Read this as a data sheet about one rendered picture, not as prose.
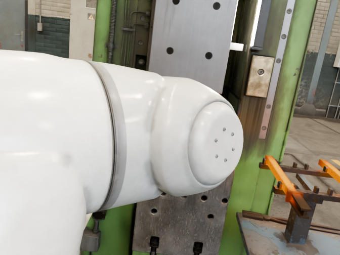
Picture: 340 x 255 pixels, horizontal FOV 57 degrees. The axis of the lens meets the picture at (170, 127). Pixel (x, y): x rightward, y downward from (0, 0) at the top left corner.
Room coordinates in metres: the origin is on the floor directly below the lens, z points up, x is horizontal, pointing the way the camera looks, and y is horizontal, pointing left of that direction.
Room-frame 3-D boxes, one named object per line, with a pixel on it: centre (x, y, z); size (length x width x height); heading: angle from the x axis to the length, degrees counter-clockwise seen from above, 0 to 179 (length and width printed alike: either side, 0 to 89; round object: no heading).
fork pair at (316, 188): (1.06, -0.53, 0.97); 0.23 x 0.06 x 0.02; 179
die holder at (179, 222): (1.46, -0.09, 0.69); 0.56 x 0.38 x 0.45; 0
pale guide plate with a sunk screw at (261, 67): (1.37, -0.35, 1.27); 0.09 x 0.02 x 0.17; 90
